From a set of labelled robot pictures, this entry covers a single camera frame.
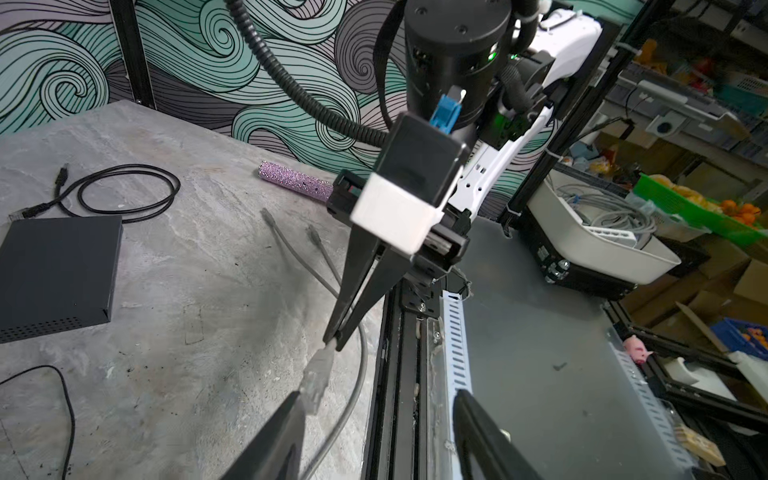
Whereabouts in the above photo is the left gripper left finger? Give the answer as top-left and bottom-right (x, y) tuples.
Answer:
(222, 391), (307, 480)

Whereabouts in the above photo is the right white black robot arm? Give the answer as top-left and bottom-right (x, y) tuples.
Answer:
(227, 1), (556, 349)

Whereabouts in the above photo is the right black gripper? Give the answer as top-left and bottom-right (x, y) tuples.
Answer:
(323, 170), (471, 351)

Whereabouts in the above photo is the green plastic basket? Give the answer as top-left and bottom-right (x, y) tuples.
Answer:
(632, 174), (767, 247)

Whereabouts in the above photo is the white storage bin with cables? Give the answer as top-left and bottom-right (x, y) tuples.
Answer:
(527, 171), (681, 285)

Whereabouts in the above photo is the glitter purple microphone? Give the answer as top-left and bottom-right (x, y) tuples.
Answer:
(258, 161), (333, 203)

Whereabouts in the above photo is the coiled black cable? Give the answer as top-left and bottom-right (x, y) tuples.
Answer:
(8, 163), (182, 226)

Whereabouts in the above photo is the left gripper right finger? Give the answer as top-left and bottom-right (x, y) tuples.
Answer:
(452, 389), (541, 480)

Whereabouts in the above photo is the white slotted cable duct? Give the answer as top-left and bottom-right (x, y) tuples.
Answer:
(441, 290), (472, 479)

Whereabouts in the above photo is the dark grey box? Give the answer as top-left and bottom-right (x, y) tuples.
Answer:
(1, 216), (123, 343)

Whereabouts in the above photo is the pink pig toy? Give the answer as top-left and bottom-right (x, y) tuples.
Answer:
(623, 335), (654, 365)

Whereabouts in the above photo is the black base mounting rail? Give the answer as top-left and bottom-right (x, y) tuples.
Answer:
(361, 280), (453, 479)

